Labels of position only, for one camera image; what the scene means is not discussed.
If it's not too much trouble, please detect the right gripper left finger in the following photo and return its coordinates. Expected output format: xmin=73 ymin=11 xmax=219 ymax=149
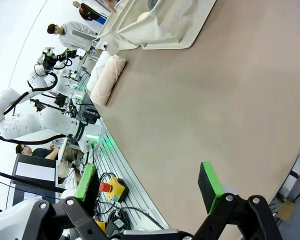
xmin=31 ymin=163 xmax=110 ymax=240

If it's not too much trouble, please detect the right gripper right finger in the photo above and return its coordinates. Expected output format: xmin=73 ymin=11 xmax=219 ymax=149
xmin=193 ymin=161 xmax=283 ymax=240

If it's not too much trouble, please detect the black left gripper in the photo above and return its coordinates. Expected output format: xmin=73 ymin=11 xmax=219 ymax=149
xmin=54 ymin=49 xmax=78 ymax=68

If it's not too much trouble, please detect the white towel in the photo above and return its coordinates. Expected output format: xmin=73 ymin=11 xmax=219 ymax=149
xmin=86 ymin=50 xmax=111 ymax=92

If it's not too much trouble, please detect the pink towel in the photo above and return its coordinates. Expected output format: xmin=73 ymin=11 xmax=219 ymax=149
xmin=89 ymin=55 xmax=128 ymax=106

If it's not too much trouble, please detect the person right hand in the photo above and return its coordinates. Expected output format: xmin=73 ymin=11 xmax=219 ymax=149
xmin=102 ymin=0 xmax=118 ymax=14

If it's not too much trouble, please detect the person in grey coat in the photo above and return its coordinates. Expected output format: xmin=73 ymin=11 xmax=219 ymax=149
xmin=46 ymin=21 xmax=99 ymax=51

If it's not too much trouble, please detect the yellow emergency stop box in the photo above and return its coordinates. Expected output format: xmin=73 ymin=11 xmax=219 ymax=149
xmin=99 ymin=176 xmax=130 ymax=204

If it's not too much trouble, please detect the person in dark top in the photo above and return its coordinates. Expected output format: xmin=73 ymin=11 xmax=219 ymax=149
xmin=73 ymin=0 xmax=109 ymax=21

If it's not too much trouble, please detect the black power adapter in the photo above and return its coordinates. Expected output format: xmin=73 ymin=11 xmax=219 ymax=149
xmin=107 ymin=209 xmax=131 ymax=229

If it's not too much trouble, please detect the computer monitor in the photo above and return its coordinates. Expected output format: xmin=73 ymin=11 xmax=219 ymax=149
xmin=11 ymin=153 xmax=60 ymax=201

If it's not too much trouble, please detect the seated person with glasses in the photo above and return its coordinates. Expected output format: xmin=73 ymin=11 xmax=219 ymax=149
xmin=14 ymin=143 xmax=84 ymax=180

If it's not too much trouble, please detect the brown cardboard box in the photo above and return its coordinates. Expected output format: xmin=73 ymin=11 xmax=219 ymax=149
xmin=277 ymin=199 xmax=297 ymax=222

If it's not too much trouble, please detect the aluminium table rail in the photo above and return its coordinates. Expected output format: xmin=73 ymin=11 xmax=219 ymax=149
xmin=88 ymin=117 xmax=172 ymax=232

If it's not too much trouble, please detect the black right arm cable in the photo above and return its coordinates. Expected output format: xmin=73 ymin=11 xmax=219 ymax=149
xmin=0 ymin=168 xmax=66 ymax=193

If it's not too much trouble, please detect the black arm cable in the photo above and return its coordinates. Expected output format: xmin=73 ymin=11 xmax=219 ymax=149
xmin=0 ymin=72 xmax=73 ymax=146
xmin=0 ymin=168 xmax=66 ymax=193

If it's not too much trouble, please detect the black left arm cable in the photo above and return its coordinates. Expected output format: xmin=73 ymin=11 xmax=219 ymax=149
xmin=0 ymin=72 xmax=73 ymax=146

